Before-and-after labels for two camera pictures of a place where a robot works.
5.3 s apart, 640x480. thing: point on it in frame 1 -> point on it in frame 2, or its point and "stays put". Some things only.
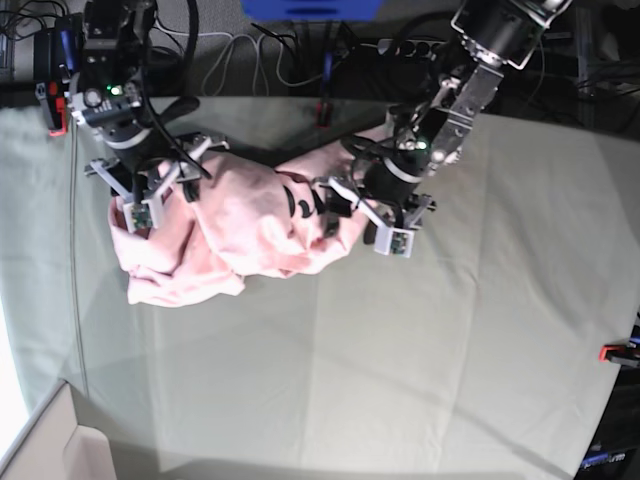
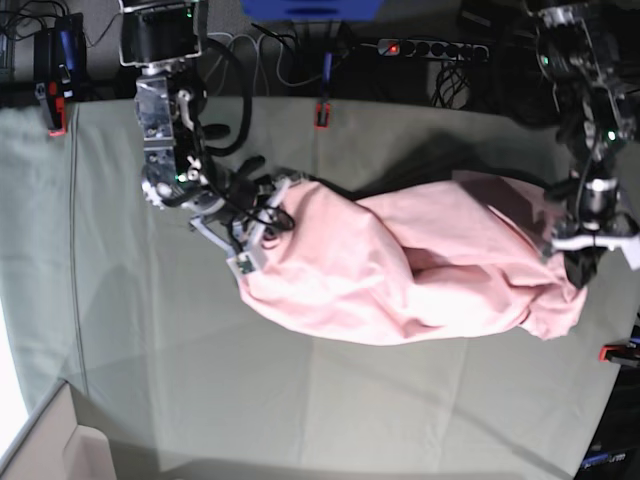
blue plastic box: [312, 10] stays put
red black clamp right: [619, 353] stays put
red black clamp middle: [324, 113] stays put
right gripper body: [395, 175] -> [598, 200]
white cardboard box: [50, 445] stays put
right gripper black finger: [330, 206] -> [581, 263]
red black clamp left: [55, 56] stays put
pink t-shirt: [247, 220] -> [464, 259]
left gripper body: [137, 146] -> [234, 193]
